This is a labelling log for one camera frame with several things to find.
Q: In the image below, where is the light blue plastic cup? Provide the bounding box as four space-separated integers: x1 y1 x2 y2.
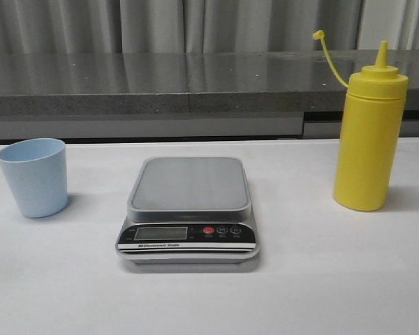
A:
0 138 68 218

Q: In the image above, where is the grey stone counter ledge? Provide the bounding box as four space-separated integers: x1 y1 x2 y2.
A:
0 48 419 118

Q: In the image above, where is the yellow squeeze bottle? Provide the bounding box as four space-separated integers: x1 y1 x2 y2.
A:
313 30 409 211

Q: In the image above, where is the silver digital kitchen scale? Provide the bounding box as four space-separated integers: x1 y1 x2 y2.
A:
115 156 260 265

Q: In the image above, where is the grey curtain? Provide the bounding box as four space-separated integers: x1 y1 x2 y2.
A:
0 1 419 54

